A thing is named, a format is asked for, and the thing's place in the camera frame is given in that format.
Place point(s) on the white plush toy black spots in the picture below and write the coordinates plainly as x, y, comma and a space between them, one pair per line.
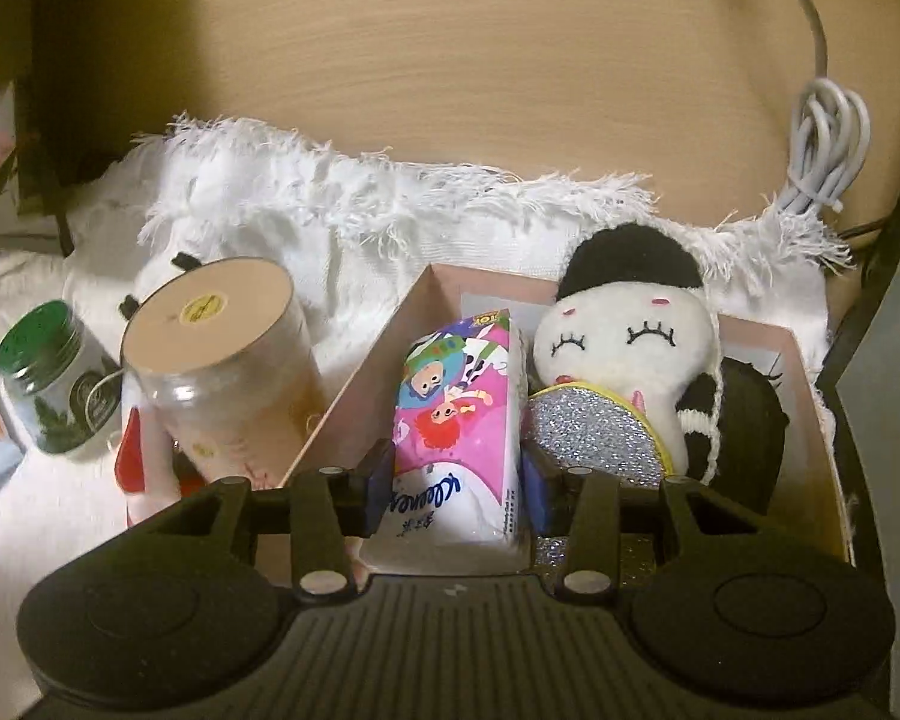
157, 285

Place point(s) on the green lid glass jar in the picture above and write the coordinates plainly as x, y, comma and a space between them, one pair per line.
52, 390

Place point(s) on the white fringed blanket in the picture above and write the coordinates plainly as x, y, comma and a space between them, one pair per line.
345, 217

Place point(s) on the clear plastic jar tan lid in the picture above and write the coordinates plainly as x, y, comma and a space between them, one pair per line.
217, 360

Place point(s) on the white plush doll black hair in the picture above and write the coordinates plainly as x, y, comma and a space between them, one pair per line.
615, 345

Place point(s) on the white red small bottle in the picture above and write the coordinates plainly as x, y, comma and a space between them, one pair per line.
139, 457

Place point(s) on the pink cardboard box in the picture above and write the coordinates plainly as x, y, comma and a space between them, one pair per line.
352, 397

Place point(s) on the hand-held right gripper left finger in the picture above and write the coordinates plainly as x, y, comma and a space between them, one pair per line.
381, 484

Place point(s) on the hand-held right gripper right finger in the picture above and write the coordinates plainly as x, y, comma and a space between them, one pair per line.
536, 499

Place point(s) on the glass panel computer case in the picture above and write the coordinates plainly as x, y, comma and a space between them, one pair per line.
892, 315

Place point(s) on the cartoon print tissue packet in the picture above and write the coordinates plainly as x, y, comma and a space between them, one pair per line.
450, 420

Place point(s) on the silver glitter pouch yellow trim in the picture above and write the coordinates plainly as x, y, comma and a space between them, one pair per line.
592, 427

